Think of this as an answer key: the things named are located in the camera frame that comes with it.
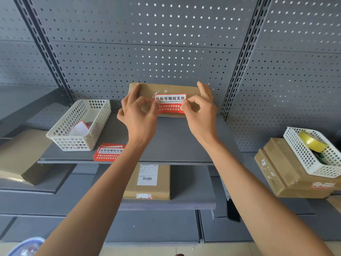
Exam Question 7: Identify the sticker sheets in basket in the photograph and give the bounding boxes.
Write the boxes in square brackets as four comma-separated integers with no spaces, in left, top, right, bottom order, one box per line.
[68,120,93,136]

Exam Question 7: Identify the person's left hand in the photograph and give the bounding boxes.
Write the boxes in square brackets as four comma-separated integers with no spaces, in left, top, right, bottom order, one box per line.
[117,83,161,143]

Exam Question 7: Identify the gray slotted shelf upright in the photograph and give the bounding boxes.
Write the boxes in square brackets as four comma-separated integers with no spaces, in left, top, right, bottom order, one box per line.
[14,0,76,105]
[221,0,273,121]

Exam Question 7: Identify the person's right forearm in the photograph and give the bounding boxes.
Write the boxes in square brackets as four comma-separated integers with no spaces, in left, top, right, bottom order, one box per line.
[198,138,335,256]

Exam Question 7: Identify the gray pegboard back panel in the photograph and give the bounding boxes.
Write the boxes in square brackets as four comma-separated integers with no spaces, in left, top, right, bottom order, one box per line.
[0,0,341,153]

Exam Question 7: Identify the yellow tape roll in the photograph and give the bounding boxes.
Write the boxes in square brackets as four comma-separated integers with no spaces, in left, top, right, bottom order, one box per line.
[297,131,329,153]

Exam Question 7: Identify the gray shelf bracket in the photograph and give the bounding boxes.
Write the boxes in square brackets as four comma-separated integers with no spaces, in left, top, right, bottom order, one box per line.
[220,175,231,202]

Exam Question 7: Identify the gray metal base shelf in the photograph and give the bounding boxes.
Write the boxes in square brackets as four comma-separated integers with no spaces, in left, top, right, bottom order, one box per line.
[0,210,341,244]

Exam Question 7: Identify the blue and white plastic item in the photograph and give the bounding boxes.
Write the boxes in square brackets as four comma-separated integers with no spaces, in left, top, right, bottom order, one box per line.
[7,237,46,256]

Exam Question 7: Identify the person's left forearm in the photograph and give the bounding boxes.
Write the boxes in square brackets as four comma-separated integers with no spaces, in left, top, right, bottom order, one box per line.
[35,138,158,256]

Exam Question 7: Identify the white perforated plastic basket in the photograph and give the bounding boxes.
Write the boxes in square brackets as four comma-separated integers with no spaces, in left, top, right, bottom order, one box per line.
[46,99,112,152]
[283,126,341,179]

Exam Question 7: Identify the cardboard box with shipping label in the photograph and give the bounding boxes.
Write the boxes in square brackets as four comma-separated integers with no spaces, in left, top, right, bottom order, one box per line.
[123,164,171,201]

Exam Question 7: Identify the red and white seal sticker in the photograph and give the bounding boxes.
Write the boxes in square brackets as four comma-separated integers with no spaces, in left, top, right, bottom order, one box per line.
[154,93,187,114]

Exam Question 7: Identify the stack of red seal stickers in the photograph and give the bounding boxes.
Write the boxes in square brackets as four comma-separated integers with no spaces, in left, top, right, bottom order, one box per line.
[93,143,126,162]

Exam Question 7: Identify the plain brown cardboard box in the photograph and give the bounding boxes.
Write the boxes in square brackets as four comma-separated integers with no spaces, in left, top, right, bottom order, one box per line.
[0,128,54,186]

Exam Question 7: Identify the person's right hand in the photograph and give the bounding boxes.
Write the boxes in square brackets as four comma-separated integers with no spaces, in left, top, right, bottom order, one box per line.
[182,81,219,143]

